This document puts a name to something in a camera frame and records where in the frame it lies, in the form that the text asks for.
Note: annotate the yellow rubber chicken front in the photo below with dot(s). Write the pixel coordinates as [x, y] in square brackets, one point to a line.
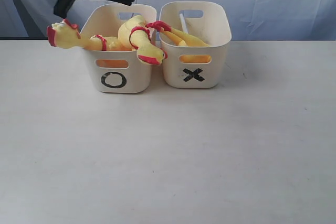
[134, 35]

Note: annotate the cream bin marked X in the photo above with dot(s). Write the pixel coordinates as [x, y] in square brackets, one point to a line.
[195, 67]

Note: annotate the headless yellow rubber chicken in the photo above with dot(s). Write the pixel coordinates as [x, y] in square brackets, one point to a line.
[183, 40]

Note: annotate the headless chicken with white tube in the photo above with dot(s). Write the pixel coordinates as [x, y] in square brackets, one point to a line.
[183, 23]

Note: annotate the cream bin marked O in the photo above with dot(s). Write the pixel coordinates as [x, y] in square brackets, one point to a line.
[116, 71]

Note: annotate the yellow rubber chicken with face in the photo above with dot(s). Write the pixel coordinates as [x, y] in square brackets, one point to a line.
[66, 35]

